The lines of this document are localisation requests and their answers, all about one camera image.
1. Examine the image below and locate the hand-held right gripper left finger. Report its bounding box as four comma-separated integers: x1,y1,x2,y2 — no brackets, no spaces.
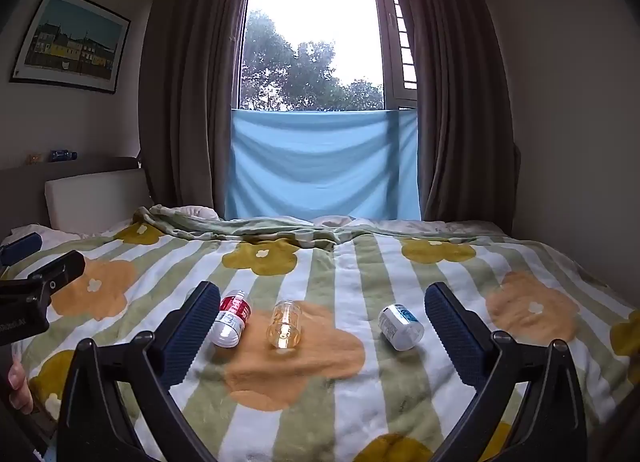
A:
57,282,221,462

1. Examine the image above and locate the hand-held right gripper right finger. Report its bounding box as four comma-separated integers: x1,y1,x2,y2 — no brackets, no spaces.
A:
424,282,589,462

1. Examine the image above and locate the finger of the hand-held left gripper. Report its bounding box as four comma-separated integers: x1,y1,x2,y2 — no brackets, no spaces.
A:
27,250,86,295
0,232,44,267

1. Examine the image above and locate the blue label white cup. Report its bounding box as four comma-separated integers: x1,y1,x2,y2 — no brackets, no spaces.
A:
378,304,425,352

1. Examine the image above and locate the person's left hand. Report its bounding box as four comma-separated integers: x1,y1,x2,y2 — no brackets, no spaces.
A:
7,359,35,416

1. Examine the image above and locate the red-label plastic bottle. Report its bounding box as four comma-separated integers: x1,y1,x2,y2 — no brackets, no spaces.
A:
210,290,252,349

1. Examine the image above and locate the grey bed headboard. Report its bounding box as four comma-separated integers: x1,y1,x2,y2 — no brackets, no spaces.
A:
0,157,147,243

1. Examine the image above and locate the white headboard cushion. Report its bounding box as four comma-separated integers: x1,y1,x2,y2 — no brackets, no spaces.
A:
44,168,152,235

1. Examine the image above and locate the striped floral blanket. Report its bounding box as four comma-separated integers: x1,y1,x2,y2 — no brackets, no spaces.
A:
0,204,640,462

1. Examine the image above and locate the light blue cloth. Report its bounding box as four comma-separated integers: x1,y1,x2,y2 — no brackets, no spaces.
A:
224,108,422,221

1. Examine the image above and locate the framed town picture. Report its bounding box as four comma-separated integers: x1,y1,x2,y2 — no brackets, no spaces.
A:
9,0,132,94

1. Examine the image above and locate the brown curtain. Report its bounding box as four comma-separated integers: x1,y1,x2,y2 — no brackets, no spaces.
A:
391,0,524,223
137,0,257,221

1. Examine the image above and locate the window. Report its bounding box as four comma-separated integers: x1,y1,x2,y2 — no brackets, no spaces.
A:
234,0,419,113

